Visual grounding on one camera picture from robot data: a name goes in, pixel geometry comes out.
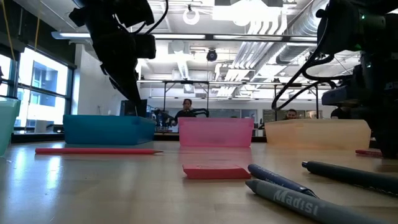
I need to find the pink pencil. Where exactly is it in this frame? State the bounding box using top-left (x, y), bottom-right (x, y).
top-left (34, 147), bottom-right (164, 156)

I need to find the grey crayon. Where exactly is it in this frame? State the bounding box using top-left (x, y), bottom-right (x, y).
top-left (244, 179), bottom-right (394, 224)

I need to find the black monitor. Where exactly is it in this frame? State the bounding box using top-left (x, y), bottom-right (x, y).
top-left (120, 99), bottom-right (148, 118)

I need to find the black crayon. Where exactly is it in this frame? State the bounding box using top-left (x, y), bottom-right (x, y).
top-left (301, 161), bottom-right (398, 197)

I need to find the white ring light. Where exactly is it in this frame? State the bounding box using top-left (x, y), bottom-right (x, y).
top-left (182, 7), bottom-right (201, 26)

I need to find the overhead light bar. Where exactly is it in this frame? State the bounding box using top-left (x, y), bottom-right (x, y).
top-left (51, 30), bottom-right (318, 44)

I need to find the silver ventilation duct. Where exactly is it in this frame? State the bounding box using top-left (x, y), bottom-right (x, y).
top-left (275, 0), bottom-right (330, 65)

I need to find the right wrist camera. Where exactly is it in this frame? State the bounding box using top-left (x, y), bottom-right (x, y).
top-left (321, 84), bottom-right (363, 107)

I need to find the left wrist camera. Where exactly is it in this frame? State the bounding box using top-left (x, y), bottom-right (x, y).
top-left (132, 33), bottom-right (157, 60)

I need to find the green plastic bin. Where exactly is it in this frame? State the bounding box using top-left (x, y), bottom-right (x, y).
top-left (0, 96), bottom-right (22, 156)

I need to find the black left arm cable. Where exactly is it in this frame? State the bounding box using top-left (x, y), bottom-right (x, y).
top-left (133, 0), bottom-right (169, 35)

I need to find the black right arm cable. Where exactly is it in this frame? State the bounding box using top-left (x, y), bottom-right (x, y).
top-left (271, 51), bottom-right (346, 111)

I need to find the yellow rope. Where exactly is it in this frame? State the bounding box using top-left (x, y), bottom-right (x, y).
top-left (1, 0), bottom-right (16, 62)

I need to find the person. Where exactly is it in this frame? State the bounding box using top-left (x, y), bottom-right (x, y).
top-left (284, 108), bottom-right (298, 121)
top-left (330, 106), bottom-right (352, 120)
top-left (172, 98), bottom-right (200, 127)

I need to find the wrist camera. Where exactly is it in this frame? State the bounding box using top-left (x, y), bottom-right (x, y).
top-left (132, 33), bottom-right (157, 60)
top-left (321, 84), bottom-right (363, 107)

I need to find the black background rig frame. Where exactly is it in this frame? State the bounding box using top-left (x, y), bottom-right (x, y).
top-left (162, 80), bottom-right (210, 119)
top-left (273, 82), bottom-right (320, 121)

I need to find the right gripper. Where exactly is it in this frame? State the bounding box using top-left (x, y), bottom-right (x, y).
top-left (353, 51), bottom-right (398, 159)

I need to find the large window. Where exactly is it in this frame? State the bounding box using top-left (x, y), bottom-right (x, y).
top-left (0, 46), bottom-right (75, 134)

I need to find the dark blue pen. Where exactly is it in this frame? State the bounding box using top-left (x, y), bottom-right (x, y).
top-left (248, 164), bottom-right (318, 199)

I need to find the pink plastic bin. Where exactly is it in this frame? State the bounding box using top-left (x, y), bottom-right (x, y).
top-left (177, 117), bottom-right (255, 148)

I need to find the orange plastic bin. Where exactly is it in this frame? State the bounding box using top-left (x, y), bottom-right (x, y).
top-left (264, 119), bottom-right (373, 150)

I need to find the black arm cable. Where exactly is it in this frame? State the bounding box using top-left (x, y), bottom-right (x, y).
top-left (133, 0), bottom-right (169, 35)
top-left (271, 51), bottom-right (346, 111)

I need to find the pink eraser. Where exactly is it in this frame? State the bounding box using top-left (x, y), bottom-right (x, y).
top-left (182, 164), bottom-right (252, 180)

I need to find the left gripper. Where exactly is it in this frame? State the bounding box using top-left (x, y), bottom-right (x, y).
top-left (91, 26), bottom-right (142, 103)

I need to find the blue plastic bin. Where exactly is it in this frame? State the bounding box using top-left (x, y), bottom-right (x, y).
top-left (63, 114), bottom-right (156, 146)

